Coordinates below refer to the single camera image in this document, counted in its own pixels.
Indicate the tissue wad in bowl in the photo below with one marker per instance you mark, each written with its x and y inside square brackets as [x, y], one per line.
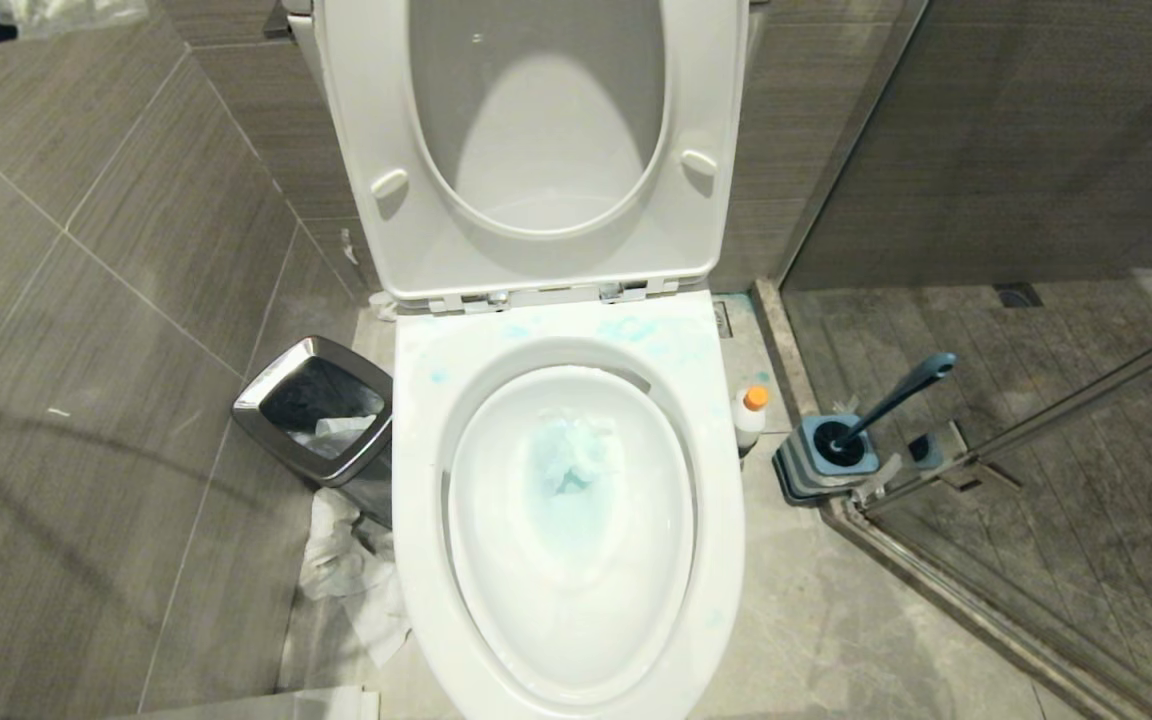
[576, 450]

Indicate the white cleaner bottle orange cap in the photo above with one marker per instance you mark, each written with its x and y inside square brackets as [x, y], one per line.
[750, 420]

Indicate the blue grey brush holder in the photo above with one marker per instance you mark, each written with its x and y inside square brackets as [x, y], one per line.
[816, 478]

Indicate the white toilet bowl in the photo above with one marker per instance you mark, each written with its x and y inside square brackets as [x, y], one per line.
[576, 640]

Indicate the white toilet seat and lid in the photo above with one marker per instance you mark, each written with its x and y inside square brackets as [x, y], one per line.
[376, 120]

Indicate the blue toilet brush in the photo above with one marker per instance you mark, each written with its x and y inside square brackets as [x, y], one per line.
[896, 398]

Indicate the metal trash bin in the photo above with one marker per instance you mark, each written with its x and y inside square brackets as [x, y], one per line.
[276, 405]

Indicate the crumpled white paper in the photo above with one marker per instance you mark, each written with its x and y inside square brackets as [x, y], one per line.
[351, 580]

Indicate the glass shower door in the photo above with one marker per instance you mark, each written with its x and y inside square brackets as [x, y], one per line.
[1036, 420]

